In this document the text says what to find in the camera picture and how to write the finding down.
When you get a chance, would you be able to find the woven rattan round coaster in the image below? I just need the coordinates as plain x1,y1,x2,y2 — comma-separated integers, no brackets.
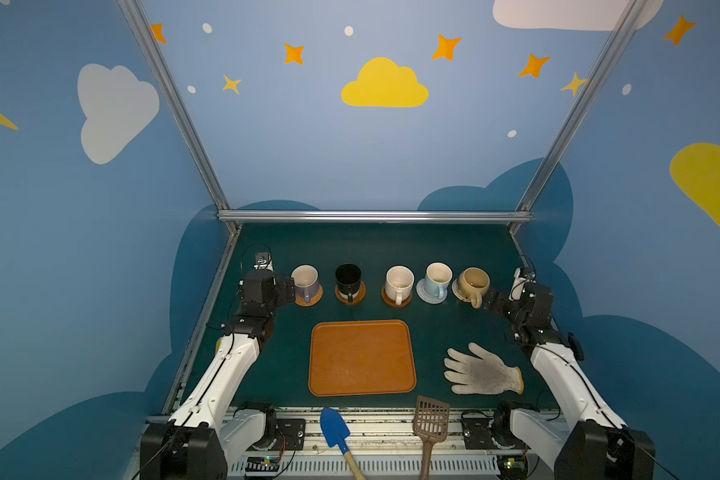
295,285,324,307

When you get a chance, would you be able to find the white purple mug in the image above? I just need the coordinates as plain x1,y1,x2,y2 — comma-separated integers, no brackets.
291,265,320,299

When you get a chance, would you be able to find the beige yellow mug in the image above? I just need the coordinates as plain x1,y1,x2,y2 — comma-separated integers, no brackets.
458,267,490,309

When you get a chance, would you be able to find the beige spiral woven coaster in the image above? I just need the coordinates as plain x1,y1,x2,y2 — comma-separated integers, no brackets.
451,280,471,303

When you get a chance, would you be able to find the black mug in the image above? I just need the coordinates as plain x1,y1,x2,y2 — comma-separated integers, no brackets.
335,263,362,294

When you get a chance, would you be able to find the white light-blue mug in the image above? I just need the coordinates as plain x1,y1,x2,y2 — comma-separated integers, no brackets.
425,262,453,298

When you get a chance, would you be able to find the brown wooden round coaster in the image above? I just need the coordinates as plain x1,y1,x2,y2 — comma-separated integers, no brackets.
334,282,367,305

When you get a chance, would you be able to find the grey white woven coaster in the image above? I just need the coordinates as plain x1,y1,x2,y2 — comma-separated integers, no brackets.
416,279,447,305

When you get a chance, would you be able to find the white cream mug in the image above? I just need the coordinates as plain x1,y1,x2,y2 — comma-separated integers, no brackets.
384,265,415,307

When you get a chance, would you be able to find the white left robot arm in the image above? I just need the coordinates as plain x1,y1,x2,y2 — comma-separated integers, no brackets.
132,267,295,479

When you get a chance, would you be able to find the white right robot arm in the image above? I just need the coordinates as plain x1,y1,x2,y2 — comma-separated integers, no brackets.
483,281,655,479

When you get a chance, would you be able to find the red emergency stop button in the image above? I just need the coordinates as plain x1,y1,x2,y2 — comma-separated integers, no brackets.
567,332,585,362

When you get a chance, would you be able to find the white knitted work glove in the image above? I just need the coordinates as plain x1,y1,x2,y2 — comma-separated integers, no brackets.
444,342,525,395

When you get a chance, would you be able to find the orange rectangular serving tray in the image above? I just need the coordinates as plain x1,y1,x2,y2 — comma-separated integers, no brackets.
308,319,417,397

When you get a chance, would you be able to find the brown slotted spatula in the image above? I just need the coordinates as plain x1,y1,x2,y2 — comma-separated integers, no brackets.
413,396,450,480

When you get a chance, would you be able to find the blue toy shovel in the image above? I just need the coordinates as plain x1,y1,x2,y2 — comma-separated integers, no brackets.
320,407,366,480

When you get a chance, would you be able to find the right green circuit board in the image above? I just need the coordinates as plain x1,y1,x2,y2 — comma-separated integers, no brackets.
497,457,529,480

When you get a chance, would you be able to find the green circuit board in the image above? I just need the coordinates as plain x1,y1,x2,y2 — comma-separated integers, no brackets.
497,457,529,480
243,457,282,477

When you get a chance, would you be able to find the left green circuit board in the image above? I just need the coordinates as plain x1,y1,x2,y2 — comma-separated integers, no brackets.
243,457,282,477

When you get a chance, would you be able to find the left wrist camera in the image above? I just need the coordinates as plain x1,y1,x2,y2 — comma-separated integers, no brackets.
254,252,273,271

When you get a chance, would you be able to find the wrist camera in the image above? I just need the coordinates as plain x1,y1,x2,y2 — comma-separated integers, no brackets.
254,252,273,271
509,267,536,301

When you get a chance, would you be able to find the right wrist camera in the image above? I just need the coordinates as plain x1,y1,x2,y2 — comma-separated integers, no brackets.
509,267,536,301

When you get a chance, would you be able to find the horizontal aluminium frame rail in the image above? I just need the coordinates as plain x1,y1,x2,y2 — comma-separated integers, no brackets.
217,209,532,224

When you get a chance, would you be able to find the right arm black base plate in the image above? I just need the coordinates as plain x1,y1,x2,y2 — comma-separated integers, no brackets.
460,416,517,450

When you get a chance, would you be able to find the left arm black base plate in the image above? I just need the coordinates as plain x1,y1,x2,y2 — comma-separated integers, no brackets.
248,418,306,452

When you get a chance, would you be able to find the front aluminium rail bed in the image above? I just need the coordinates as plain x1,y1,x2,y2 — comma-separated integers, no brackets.
122,407,644,480

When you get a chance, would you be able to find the left aluminium frame post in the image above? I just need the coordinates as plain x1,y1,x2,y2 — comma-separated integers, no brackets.
117,0,230,213

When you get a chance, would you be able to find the aluminium frame post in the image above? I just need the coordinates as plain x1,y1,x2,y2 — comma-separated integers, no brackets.
117,0,230,213
508,0,649,237

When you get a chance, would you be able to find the right aluminium frame post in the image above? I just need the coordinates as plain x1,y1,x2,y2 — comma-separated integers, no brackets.
508,0,649,237

